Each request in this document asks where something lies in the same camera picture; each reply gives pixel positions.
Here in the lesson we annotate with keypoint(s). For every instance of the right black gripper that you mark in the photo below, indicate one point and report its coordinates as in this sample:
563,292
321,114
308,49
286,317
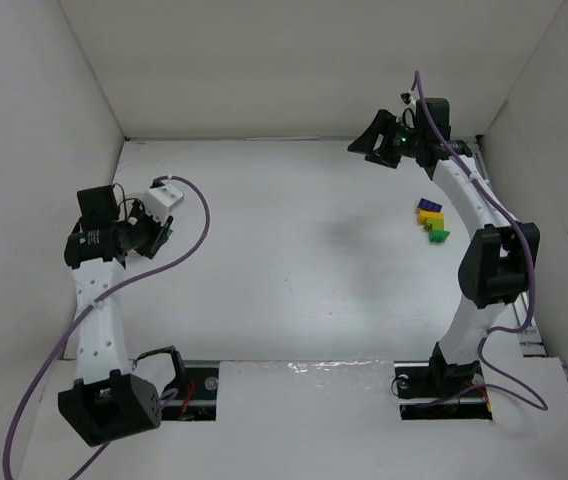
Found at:
390,142

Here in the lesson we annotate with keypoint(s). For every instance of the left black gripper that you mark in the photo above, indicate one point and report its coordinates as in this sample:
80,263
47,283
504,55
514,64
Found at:
150,235

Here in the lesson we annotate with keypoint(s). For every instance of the yellow lego brick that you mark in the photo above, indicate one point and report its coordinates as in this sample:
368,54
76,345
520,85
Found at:
424,216

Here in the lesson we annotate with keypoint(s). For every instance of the lime green lego brick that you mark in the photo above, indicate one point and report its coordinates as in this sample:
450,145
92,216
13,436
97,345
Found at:
433,223

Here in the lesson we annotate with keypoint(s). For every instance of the dark green lego brick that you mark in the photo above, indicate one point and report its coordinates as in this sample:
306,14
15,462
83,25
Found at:
438,236

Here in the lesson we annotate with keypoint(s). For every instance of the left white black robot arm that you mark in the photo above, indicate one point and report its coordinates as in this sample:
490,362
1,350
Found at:
114,396

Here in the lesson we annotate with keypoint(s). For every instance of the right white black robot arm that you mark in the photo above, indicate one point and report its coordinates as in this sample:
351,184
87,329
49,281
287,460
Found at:
498,264

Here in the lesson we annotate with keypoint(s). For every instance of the purple lego brick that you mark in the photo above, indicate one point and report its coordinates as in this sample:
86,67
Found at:
428,205

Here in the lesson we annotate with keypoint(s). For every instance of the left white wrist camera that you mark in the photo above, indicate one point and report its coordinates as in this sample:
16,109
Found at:
160,199

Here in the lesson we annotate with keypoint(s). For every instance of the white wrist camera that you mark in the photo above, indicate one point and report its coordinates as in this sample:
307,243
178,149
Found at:
410,105
160,199

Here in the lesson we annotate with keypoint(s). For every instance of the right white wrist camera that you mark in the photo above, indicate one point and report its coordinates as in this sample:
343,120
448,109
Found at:
410,105

